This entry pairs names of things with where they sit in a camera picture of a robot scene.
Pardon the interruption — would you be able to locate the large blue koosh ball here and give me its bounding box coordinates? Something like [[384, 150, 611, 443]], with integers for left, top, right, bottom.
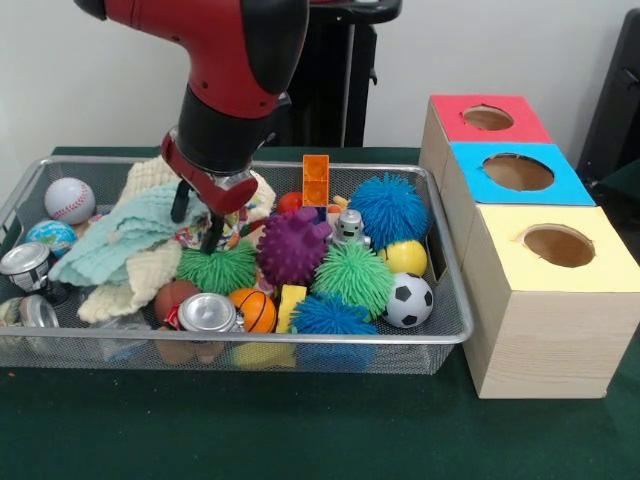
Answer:
[[348, 172, 431, 251]]

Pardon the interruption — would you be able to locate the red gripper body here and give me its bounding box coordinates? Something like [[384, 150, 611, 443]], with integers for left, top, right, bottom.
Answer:
[[160, 130, 260, 216]]

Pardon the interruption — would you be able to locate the crushed black silver can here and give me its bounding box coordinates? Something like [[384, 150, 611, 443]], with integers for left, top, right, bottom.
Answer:
[[0, 243, 71, 307]]

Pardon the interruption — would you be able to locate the green koosh ball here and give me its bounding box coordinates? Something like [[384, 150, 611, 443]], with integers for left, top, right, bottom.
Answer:
[[312, 243, 396, 321]]

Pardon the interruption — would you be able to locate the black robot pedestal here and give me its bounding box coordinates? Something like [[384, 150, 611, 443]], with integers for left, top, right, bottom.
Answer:
[[279, 0, 404, 148]]

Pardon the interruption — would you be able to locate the black upright panel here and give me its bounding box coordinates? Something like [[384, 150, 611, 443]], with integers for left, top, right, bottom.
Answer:
[[576, 7, 640, 211]]

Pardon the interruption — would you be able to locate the crushed red silver can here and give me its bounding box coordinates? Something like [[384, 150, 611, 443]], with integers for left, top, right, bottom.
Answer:
[[167, 292, 246, 333]]

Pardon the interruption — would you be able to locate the mint knitted cloth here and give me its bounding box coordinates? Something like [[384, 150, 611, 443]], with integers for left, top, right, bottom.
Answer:
[[48, 182, 211, 287]]

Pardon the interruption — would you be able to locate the black and white soccer ball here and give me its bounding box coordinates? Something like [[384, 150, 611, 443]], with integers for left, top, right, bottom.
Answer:
[[382, 272, 435, 329]]

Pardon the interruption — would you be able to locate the colourful patterned cloth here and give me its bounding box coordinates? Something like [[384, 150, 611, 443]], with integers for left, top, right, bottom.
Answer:
[[174, 192, 266, 251]]

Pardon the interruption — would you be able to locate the wooden box with three holes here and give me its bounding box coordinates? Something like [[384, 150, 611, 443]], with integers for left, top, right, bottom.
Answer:
[[418, 93, 640, 400]]

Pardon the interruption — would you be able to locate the orange basketball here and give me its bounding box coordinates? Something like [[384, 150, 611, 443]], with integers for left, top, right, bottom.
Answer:
[[228, 288, 278, 334]]

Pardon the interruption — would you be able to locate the wire mesh bin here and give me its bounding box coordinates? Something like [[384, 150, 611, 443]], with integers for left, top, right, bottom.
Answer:
[[0, 154, 475, 376]]

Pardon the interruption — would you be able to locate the dark green tablecloth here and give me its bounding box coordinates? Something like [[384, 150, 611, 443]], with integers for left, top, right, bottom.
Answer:
[[0, 144, 640, 480]]

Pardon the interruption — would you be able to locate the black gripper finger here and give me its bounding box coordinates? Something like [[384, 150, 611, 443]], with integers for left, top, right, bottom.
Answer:
[[199, 212, 226, 256], [169, 181, 194, 225]]

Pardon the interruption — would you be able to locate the cream knitted cloth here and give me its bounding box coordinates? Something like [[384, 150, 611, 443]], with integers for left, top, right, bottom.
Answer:
[[77, 155, 278, 324]]

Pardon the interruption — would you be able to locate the purple spiky toy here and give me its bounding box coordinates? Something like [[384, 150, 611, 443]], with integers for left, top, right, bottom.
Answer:
[[257, 206, 334, 287]]

